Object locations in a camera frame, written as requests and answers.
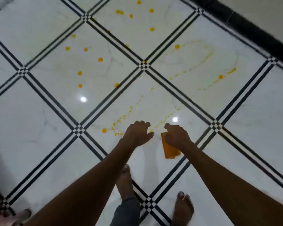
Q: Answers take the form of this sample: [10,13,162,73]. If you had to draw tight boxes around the person's left hand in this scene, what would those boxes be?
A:
[121,120,155,148]

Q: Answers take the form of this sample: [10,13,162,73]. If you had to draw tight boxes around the person's right foot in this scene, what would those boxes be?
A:
[171,191,195,226]

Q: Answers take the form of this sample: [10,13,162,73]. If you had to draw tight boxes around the black skirting board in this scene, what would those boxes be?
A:
[185,0,283,70]

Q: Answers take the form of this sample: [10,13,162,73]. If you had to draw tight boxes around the grey trouser leg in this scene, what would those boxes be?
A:
[109,197,141,226]

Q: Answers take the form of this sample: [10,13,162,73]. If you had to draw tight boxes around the orange cleaning cloth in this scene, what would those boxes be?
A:
[161,132,181,159]

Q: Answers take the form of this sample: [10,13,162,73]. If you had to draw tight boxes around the grey slipper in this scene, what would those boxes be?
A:
[13,207,33,226]

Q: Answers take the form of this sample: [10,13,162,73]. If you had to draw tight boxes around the person's right hand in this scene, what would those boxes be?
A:
[164,123,193,151]

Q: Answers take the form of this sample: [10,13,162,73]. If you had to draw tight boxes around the yellow spill drops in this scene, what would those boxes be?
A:
[65,0,237,137]

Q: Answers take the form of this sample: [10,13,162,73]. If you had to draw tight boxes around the person's foot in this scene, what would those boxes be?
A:
[171,191,195,226]
[116,164,138,202]

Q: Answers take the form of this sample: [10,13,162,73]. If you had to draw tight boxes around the person's left forearm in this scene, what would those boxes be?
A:
[23,140,138,226]

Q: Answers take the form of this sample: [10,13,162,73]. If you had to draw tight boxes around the person's right forearm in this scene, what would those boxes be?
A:
[179,142,283,226]

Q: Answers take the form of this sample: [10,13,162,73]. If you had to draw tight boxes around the person's left foot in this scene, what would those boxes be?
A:
[116,164,138,202]

